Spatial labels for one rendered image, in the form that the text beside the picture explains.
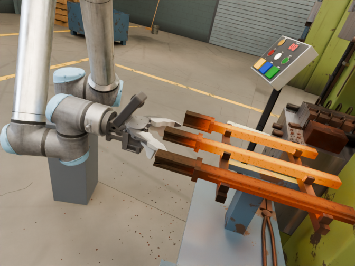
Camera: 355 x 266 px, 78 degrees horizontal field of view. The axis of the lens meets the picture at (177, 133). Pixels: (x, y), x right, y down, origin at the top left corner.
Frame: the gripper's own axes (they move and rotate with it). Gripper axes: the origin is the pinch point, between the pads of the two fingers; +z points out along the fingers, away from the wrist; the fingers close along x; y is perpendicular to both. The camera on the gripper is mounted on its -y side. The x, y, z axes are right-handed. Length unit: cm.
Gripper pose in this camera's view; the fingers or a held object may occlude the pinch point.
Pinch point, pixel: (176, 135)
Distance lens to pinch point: 59.9
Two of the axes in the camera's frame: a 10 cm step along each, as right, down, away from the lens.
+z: 9.6, 2.8, -1.0
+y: -1.9, 8.4, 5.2
